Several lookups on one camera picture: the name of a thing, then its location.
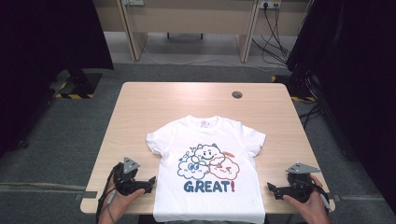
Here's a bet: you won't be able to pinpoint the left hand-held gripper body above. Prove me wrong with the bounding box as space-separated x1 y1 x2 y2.
112 157 153 197

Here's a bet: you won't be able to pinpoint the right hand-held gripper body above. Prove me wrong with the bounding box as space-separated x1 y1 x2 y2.
285 161 321 203

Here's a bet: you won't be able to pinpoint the white printed t-shirt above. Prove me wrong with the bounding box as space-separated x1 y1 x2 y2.
146 115 267 224

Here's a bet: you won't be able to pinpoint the person's left hand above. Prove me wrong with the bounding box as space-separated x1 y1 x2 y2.
98 181 146 224

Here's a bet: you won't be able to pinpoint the person's right hand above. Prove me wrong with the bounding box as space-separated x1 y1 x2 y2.
283 175 331 224

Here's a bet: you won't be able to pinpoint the person's grey clothing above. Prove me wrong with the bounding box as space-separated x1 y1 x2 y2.
164 219 250 224

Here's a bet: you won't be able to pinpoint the black stand base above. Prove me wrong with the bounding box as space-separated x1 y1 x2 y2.
270 69 317 103
55 68 103 100

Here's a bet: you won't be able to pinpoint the black curtain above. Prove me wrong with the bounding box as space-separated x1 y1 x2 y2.
0 0 115 157
286 0 396 214

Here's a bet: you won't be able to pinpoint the wide beige desk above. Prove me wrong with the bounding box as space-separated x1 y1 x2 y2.
116 0 261 63

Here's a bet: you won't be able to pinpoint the grey left gripper cable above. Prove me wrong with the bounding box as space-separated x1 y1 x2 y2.
106 189 117 224

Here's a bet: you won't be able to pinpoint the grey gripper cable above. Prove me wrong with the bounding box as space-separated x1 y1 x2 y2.
106 189 117 224
311 181 332 214

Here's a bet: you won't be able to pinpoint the grey right gripper cable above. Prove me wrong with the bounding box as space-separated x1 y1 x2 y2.
311 181 332 214

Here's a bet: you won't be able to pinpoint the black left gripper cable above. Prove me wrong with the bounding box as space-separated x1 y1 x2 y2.
95 162 124 224

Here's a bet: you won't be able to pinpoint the black floor cables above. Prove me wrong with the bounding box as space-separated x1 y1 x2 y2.
298 102 325 129

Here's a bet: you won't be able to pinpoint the grey floor cable cover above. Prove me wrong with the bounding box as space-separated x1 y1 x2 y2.
0 181 87 192

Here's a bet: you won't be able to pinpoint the black power cables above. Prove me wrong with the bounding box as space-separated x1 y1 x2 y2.
251 6 300 68

